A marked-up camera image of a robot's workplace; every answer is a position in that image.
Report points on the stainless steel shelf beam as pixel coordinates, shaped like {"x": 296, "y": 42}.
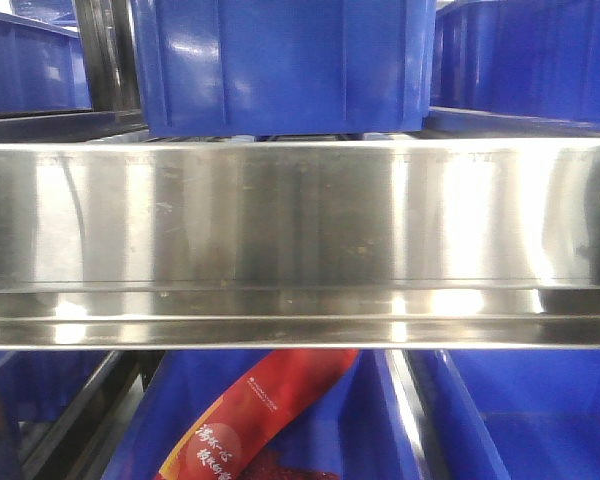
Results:
{"x": 453, "y": 243}

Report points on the red snack bag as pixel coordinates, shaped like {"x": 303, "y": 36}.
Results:
{"x": 253, "y": 410}

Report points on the blue crate above beam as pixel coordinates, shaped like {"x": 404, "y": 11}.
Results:
{"x": 261, "y": 68}

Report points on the blue crate lower shelf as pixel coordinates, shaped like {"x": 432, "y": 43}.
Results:
{"x": 355, "y": 431}

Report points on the blue crate lower right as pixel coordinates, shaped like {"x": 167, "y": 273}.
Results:
{"x": 514, "y": 414}

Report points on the blue crate upper right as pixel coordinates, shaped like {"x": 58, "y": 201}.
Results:
{"x": 519, "y": 58}

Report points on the large blue crate left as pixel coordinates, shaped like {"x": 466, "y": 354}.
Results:
{"x": 41, "y": 67}

